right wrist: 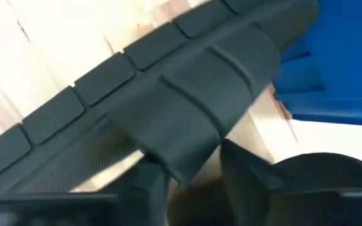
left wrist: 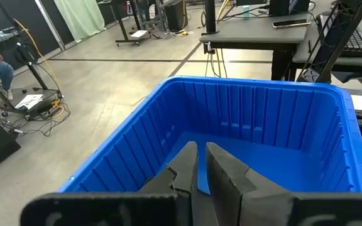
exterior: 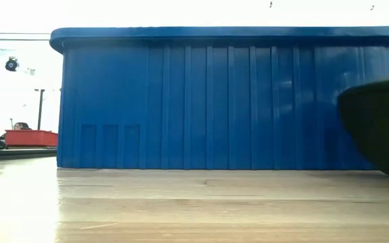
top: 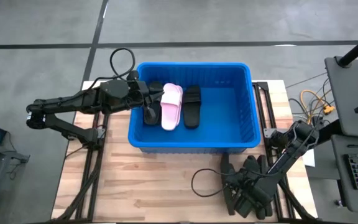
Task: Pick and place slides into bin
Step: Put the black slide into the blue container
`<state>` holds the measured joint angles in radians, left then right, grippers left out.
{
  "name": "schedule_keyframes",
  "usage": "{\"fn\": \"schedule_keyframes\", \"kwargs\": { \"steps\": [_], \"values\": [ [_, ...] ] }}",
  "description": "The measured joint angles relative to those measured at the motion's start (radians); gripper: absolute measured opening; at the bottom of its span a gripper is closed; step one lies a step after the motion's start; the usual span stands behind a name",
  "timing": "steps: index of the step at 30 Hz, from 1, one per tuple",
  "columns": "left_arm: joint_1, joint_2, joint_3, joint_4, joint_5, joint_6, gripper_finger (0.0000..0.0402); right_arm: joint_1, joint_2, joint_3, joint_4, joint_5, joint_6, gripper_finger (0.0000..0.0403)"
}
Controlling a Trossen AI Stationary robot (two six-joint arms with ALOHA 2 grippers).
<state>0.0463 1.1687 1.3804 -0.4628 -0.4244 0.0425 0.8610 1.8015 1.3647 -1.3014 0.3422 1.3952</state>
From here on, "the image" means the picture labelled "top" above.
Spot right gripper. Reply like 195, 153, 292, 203
231, 179, 272, 219

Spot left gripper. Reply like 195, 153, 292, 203
129, 80, 164, 108

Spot blue plastic bin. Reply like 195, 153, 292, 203
127, 62, 262, 156

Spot white paper sheet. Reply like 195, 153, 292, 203
303, 149, 316, 168

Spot black round pole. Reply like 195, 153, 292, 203
336, 27, 358, 68

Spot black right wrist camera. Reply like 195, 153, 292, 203
227, 172, 244, 189

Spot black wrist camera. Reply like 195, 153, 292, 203
227, 172, 244, 189
126, 70, 140, 82

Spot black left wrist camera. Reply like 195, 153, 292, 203
126, 70, 140, 82

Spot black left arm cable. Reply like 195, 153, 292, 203
90, 47, 136, 88

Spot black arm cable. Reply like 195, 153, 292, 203
90, 47, 136, 88
191, 168, 231, 198

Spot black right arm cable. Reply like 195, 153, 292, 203
191, 168, 231, 198

